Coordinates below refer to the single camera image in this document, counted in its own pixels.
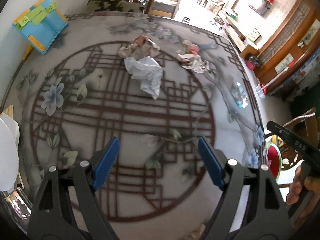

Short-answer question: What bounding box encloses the clear shiny plastic wrapper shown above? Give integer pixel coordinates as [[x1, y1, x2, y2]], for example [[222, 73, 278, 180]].
[[231, 81, 249, 109]]

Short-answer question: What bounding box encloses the red printed wrapper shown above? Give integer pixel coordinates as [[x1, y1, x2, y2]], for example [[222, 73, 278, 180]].
[[176, 40, 209, 73]]

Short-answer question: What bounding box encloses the white paper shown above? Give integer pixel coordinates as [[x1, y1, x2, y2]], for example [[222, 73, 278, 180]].
[[124, 56, 163, 100]]

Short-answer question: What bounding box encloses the printed newspaper ball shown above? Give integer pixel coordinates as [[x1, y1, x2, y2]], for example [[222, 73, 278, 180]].
[[118, 35, 160, 61]]

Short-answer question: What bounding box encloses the red green trash bin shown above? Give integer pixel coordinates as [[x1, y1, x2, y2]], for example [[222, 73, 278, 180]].
[[267, 142, 283, 181]]

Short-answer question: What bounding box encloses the person's right hand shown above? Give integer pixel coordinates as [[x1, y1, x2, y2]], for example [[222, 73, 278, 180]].
[[286, 164, 320, 221]]

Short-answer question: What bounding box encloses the carved wooden chair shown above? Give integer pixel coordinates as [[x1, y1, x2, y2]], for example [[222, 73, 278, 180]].
[[266, 107, 319, 189]]

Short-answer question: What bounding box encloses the phone screen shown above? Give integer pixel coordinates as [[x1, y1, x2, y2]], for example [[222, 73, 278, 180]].
[[5, 187, 33, 233]]

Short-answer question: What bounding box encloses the white round lamp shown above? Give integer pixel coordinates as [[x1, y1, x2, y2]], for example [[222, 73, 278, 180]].
[[1, 114, 20, 191]]

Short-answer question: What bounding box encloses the blue yellow book stand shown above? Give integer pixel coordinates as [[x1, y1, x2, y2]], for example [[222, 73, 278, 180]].
[[12, 0, 68, 55]]

